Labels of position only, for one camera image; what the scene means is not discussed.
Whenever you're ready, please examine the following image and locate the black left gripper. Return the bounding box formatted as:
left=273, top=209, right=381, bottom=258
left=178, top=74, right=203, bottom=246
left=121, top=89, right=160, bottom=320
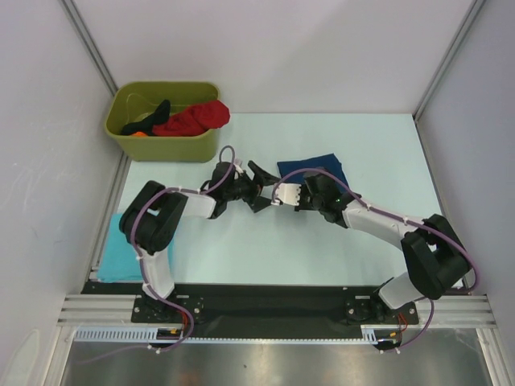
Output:
left=224, top=161, right=281, bottom=211

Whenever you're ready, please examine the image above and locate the navy blue t shirt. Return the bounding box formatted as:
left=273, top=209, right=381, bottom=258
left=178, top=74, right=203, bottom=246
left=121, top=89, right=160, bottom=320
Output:
left=277, top=154, right=349, bottom=186

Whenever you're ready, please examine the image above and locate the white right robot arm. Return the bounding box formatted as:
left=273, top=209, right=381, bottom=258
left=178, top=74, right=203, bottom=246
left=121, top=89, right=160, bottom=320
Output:
left=271, top=168, right=475, bottom=322

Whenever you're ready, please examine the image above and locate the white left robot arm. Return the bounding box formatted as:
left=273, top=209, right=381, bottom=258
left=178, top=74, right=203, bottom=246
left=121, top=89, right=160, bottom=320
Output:
left=119, top=161, right=279, bottom=323

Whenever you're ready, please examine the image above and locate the red t shirt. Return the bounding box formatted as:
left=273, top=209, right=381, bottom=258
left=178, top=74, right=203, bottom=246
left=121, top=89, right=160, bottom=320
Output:
left=152, top=100, right=230, bottom=137

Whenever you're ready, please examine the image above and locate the black garment in bin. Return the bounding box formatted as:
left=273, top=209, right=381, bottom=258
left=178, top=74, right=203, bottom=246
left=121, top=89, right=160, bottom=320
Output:
left=121, top=100, right=171, bottom=137

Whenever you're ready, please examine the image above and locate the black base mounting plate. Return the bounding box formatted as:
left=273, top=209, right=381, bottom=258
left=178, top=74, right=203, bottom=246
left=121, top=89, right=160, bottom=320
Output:
left=81, top=281, right=419, bottom=339

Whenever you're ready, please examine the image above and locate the orange garment in bin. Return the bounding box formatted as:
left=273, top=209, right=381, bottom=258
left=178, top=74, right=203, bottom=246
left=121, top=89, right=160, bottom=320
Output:
left=131, top=131, right=148, bottom=138

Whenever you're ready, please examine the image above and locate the folded turquoise t shirt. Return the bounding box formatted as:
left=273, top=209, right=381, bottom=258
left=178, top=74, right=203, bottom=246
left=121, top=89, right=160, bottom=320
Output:
left=96, top=212, right=176, bottom=285

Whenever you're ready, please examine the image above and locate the olive green plastic bin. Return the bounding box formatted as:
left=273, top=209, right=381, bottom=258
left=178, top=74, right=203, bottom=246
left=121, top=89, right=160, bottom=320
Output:
left=105, top=81, right=220, bottom=162

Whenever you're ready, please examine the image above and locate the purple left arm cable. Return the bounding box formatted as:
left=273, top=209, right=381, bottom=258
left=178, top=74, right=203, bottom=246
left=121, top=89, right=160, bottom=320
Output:
left=78, top=145, right=238, bottom=363

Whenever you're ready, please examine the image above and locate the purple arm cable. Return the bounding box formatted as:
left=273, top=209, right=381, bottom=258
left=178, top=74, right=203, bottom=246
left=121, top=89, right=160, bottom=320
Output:
left=271, top=167, right=482, bottom=357
left=78, top=145, right=238, bottom=363

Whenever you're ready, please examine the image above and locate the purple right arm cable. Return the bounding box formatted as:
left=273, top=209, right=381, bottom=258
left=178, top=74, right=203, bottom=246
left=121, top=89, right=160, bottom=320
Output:
left=271, top=167, right=482, bottom=357

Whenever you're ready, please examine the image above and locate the white slotted cable duct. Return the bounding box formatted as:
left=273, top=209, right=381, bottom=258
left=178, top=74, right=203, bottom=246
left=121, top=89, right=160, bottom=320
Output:
left=74, top=325, right=403, bottom=345

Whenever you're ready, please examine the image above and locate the aluminium frame rail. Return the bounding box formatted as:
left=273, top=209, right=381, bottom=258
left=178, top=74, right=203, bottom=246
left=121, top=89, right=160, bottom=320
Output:
left=57, top=294, right=497, bottom=329

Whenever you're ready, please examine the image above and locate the right aluminium corner post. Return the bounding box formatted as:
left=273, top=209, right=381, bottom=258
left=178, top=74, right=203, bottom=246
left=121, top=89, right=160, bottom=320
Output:
left=412, top=0, right=488, bottom=124

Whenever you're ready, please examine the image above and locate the aluminium corner post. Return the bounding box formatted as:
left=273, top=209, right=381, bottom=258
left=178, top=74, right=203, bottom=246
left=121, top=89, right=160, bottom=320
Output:
left=412, top=0, right=488, bottom=124
left=58, top=0, right=118, bottom=96

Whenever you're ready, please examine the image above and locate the left aluminium corner post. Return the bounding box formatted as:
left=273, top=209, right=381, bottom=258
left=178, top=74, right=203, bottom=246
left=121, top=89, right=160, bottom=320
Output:
left=58, top=0, right=118, bottom=96

